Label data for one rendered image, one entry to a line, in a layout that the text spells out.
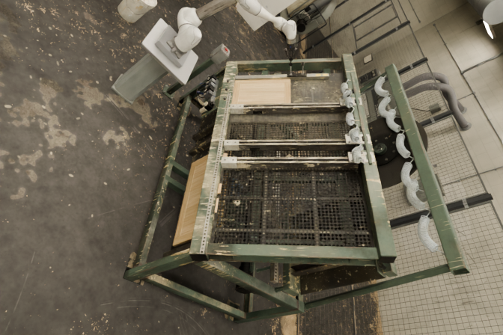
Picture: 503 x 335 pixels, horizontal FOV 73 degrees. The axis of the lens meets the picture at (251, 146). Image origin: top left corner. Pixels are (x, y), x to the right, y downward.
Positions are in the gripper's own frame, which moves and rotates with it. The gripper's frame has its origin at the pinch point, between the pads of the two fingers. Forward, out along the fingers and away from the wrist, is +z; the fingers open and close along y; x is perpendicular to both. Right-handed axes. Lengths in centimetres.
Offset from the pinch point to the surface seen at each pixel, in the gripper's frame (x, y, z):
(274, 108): 62, 16, 9
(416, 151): 103, -102, 23
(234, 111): 62, 53, 11
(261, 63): -11.9, 30.8, 11.4
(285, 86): 24.2, 5.4, 13.8
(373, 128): 53, -80, 47
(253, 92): 32, 37, 14
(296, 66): -11.8, -6.5, 15.6
